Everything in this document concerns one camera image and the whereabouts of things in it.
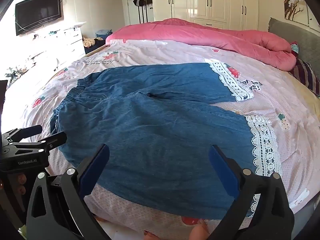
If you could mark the pink pillow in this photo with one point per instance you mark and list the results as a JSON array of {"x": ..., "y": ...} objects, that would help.
[{"x": 200, "y": 32}]

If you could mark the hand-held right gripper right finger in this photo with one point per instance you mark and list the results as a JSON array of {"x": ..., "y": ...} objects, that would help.
[{"x": 222, "y": 173}]

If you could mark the pink strawberry print bedsheet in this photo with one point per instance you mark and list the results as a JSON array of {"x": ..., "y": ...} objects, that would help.
[{"x": 175, "y": 52}]

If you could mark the person's foot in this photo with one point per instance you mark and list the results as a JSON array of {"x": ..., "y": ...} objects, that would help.
[
  {"x": 151, "y": 235},
  {"x": 200, "y": 231}
]

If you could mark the person's right foot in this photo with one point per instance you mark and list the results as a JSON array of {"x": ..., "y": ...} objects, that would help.
[{"x": 200, "y": 231}]

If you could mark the yellow patterned clothes pile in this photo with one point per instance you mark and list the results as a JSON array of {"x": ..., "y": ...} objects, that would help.
[{"x": 91, "y": 42}]

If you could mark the person's left foot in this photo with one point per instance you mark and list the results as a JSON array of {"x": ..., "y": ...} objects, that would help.
[{"x": 151, "y": 235}]

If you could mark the white dresser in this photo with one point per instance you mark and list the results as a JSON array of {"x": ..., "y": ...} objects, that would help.
[{"x": 73, "y": 42}]

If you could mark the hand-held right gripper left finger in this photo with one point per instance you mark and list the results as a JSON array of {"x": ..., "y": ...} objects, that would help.
[{"x": 95, "y": 171}]

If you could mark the black wall television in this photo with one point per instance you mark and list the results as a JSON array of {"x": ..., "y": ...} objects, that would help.
[{"x": 37, "y": 12}]

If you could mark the teal patterned cloth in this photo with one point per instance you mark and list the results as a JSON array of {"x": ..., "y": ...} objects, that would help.
[{"x": 295, "y": 48}]

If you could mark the blue denim pants lace trim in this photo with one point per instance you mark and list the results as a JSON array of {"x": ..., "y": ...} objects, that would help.
[{"x": 150, "y": 130}]

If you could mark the striped pillow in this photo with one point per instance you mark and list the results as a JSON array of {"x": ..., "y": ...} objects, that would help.
[{"x": 306, "y": 75}]

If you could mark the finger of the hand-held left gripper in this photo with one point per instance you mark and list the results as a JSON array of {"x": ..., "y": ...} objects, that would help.
[
  {"x": 55, "y": 140},
  {"x": 32, "y": 130}
]

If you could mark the white door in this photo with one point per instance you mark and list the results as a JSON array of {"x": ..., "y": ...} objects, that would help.
[{"x": 125, "y": 15}]

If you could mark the white wardrobe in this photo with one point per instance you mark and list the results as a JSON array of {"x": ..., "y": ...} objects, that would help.
[{"x": 200, "y": 0}]

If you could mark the person's left hand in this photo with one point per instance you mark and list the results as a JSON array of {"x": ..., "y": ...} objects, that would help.
[{"x": 21, "y": 180}]

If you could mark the blue folded cloth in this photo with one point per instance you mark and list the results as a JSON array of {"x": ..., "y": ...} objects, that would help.
[{"x": 103, "y": 33}]

